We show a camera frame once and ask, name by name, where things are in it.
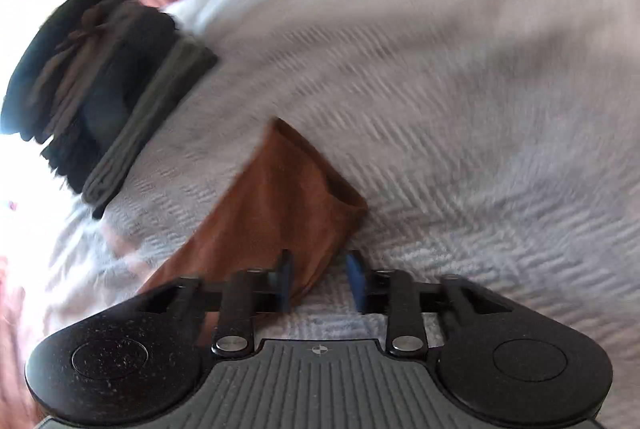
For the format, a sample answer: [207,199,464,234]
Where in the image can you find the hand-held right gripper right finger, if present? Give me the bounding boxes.
[346,250,512,357]

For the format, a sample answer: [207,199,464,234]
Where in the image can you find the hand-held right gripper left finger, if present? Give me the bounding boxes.
[137,250,294,357]

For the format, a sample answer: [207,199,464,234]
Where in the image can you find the brown garment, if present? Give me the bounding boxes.
[135,118,369,310]

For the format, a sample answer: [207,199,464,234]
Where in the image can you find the stack of folded dark clothes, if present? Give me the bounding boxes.
[0,0,219,221]

